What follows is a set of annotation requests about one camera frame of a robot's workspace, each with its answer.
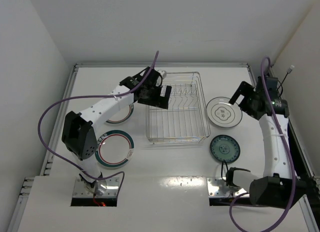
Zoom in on metal base plate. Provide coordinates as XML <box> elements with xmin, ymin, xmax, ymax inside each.
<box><xmin>72</xmin><ymin>177</ymin><xmax>120</xmax><ymax>199</ymax></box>
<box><xmin>206</xmin><ymin>177</ymin><xmax>247</xmax><ymax>199</ymax></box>

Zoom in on black cable white plug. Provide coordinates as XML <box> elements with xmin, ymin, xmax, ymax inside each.
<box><xmin>277</xmin><ymin>65</ymin><xmax>295</xmax><ymax>98</ymax></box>

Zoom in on wire dish rack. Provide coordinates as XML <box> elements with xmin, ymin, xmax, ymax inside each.
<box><xmin>146</xmin><ymin>71</ymin><xmax>211</xmax><ymax>145</ymax></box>

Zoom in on blue floral plate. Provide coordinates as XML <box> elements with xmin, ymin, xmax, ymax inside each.
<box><xmin>209</xmin><ymin>134</ymin><xmax>241</xmax><ymax>163</ymax></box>

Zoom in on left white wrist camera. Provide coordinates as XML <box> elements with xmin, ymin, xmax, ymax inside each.
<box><xmin>158</xmin><ymin>70</ymin><xmax>167</xmax><ymax>80</ymax></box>

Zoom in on red green ringed plate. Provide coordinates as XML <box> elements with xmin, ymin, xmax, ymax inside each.
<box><xmin>95</xmin><ymin>129</ymin><xmax>135</xmax><ymax>170</ymax></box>
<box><xmin>106</xmin><ymin>103</ymin><xmax>134</xmax><ymax>125</ymax></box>

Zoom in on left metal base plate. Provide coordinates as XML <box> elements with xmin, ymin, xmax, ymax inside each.
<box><xmin>72</xmin><ymin>177</ymin><xmax>120</xmax><ymax>199</ymax></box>

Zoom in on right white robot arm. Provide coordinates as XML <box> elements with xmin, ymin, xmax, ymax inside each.
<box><xmin>226</xmin><ymin>76</ymin><xmax>307</xmax><ymax>209</ymax></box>

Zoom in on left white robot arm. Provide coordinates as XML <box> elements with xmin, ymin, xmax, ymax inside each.
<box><xmin>61</xmin><ymin>66</ymin><xmax>172</xmax><ymax>195</ymax></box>

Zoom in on white plate dark rim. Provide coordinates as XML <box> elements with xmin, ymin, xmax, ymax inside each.
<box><xmin>206</xmin><ymin>96</ymin><xmax>243</xmax><ymax>128</ymax></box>

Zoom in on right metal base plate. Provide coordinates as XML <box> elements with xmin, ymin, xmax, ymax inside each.
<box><xmin>206</xmin><ymin>177</ymin><xmax>247</xmax><ymax>199</ymax></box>

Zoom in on black base cable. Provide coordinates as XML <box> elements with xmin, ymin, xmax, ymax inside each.
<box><xmin>219</xmin><ymin>159</ymin><xmax>230</xmax><ymax>183</ymax></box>

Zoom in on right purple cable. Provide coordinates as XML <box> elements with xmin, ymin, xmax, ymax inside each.
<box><xmin>229</xmin><ymin>56</ymin><xmax>298</xmax><ymax>232</ymax></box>

